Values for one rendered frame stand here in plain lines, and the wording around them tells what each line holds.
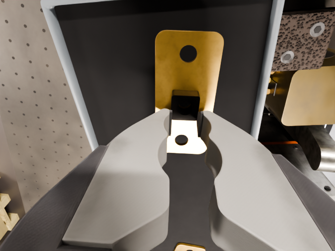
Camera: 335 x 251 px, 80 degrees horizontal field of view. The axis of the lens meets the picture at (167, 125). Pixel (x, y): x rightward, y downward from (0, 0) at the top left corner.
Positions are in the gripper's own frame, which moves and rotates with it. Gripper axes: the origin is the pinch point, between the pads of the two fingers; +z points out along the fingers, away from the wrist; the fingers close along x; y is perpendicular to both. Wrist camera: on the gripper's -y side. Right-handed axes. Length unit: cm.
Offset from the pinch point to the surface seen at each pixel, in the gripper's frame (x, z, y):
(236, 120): 4.3, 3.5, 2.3
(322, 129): 20.3, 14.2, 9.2
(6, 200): -165, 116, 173
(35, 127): -50, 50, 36
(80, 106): -7.7, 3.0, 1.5
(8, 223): -169, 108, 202
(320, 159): 17.7, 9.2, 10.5
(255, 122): 5.5, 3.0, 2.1
